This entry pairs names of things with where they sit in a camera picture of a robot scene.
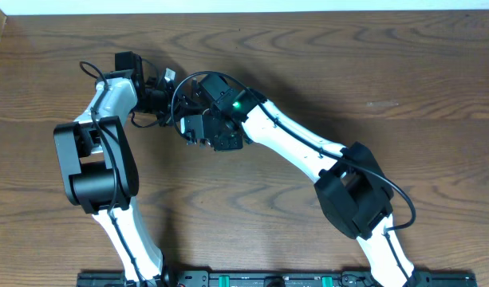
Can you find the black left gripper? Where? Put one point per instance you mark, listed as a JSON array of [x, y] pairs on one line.
[[167, 119]]

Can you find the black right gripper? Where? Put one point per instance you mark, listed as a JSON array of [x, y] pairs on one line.
[[219, 144]]

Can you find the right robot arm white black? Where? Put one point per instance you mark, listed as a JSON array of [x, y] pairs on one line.
[[353, 192]]

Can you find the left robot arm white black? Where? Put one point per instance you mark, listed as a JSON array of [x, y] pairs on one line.
[[98, 169]]

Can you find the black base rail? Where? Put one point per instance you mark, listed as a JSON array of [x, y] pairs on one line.
[[346, 278]]

